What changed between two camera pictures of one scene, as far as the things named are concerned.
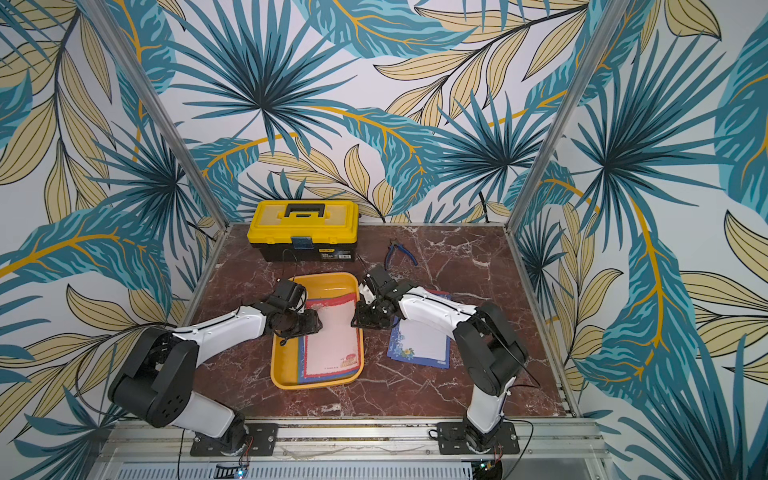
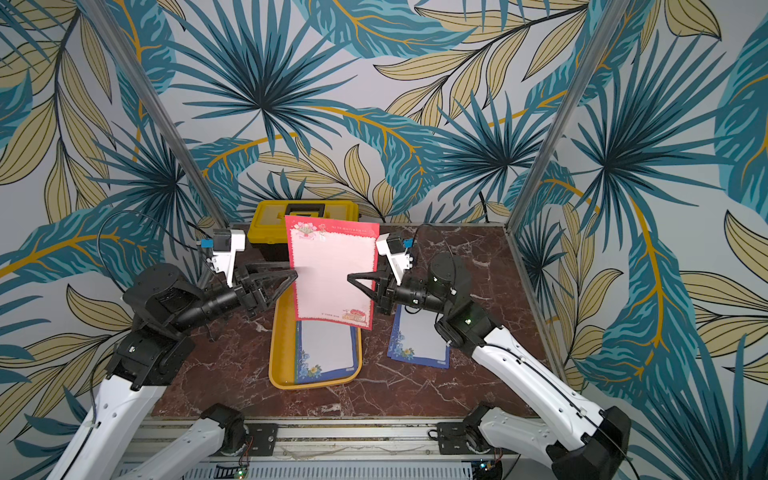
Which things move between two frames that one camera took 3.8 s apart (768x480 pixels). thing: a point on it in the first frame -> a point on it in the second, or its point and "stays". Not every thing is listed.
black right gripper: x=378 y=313 -> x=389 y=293
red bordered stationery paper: x=335 y=348 -> x=325 y=252
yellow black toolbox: x=304 y=231 stays
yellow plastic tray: x=284 y=354 stays
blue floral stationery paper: x=413 y=343 stays
